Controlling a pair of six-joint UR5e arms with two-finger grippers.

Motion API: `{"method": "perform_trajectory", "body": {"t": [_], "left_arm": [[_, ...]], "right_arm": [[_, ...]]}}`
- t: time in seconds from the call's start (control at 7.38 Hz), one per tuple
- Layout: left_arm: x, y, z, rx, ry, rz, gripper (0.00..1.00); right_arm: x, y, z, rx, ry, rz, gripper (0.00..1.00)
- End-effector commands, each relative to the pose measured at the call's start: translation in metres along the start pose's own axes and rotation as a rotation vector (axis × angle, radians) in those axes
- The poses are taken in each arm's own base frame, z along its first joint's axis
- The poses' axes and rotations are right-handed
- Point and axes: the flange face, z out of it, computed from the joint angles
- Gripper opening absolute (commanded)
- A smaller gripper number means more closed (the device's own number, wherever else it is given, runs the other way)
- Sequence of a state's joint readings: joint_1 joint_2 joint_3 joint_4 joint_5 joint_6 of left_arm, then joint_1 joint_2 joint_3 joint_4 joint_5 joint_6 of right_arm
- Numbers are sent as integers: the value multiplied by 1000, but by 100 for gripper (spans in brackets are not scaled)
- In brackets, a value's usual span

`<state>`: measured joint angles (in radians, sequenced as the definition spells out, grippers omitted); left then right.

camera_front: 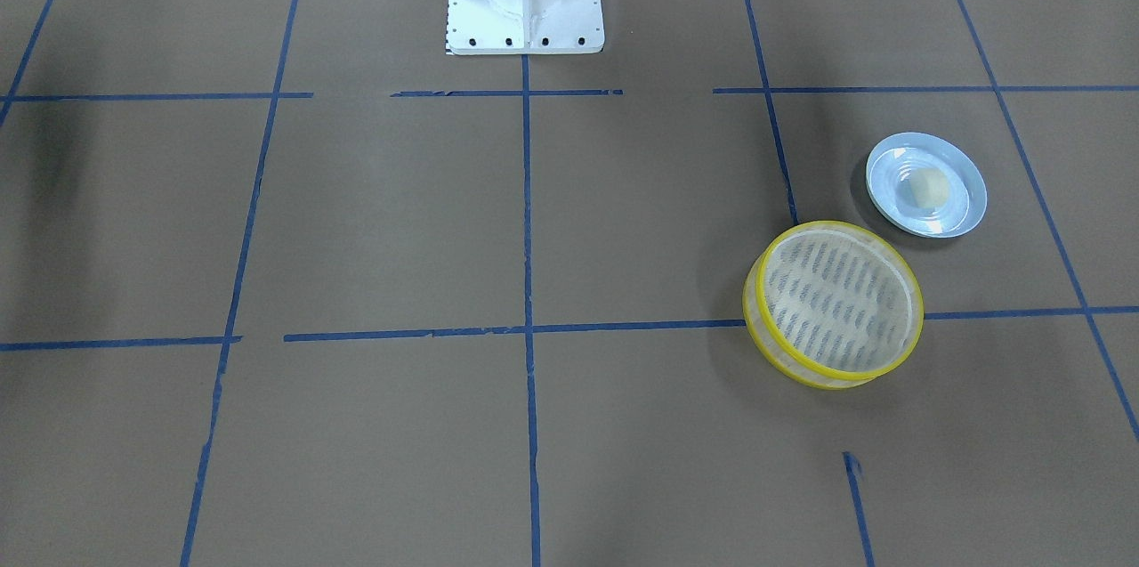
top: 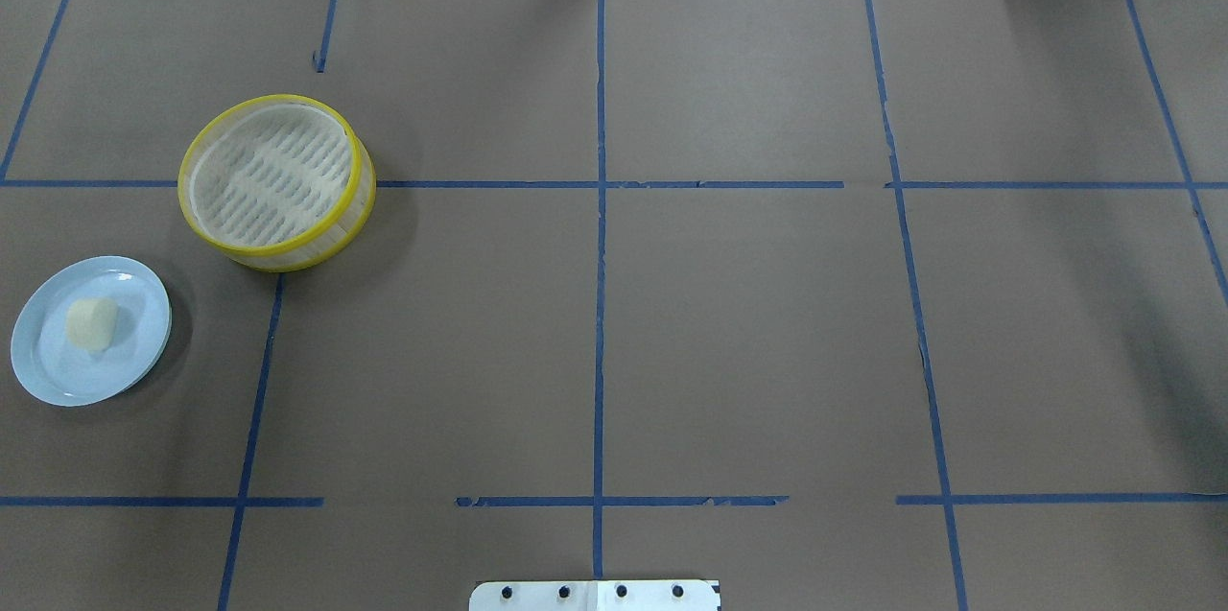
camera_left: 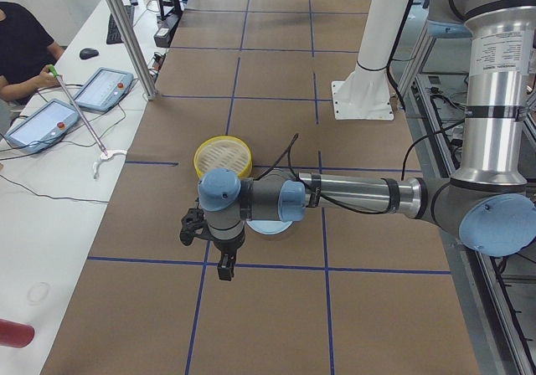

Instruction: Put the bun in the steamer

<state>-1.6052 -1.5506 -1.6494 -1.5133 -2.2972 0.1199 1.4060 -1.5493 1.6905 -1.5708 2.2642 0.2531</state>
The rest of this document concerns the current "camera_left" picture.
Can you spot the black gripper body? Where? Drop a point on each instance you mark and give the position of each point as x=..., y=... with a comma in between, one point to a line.
x=227, y=247

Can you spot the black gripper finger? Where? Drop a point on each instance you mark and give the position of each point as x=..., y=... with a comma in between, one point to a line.
x=225, y=271

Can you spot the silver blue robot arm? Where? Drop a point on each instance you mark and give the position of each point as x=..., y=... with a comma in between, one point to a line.
x=483, y=203

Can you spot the white steamer cloth liner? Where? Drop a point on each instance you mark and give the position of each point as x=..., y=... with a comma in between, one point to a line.
x=224, y=156

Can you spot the yellow steamer basket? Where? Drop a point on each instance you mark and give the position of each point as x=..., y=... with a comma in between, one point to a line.
x=223, y=155

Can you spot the light blue plate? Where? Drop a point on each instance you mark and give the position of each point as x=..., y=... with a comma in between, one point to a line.
x=268, y=227

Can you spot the clear tape roll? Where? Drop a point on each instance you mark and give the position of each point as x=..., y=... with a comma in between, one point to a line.
x=38, y=293

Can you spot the far teach pendant tablet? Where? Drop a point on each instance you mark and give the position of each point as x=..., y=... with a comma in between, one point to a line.
x=104, y=89

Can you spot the teach pendant tablet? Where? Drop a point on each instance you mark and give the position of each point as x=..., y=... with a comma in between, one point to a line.
x=44, y=127
x=104, y=89

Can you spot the black box on desk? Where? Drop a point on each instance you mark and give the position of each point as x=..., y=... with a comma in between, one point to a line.
x=166, y=29

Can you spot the near teach pendant tablet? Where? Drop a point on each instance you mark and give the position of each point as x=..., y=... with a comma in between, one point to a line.
x=44, y=127

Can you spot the red cylinder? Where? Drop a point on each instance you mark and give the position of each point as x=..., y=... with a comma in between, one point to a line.
x=14, y=334

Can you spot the black computer mouse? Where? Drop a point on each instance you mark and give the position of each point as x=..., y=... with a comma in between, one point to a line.
x=88, y=53

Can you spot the long reacher grabber tool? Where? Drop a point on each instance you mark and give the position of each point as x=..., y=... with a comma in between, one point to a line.
x=106, y=154

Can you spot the person in black shirt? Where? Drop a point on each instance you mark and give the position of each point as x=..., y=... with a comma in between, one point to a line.
x=27, y=52

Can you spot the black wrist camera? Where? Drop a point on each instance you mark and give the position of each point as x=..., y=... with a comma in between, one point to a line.
x=194, y=225

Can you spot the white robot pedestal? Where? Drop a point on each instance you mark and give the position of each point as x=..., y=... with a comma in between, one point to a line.
x=364, y=94

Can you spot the aluminium frame post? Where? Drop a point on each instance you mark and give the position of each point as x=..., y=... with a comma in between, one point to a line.
x=132, y=47

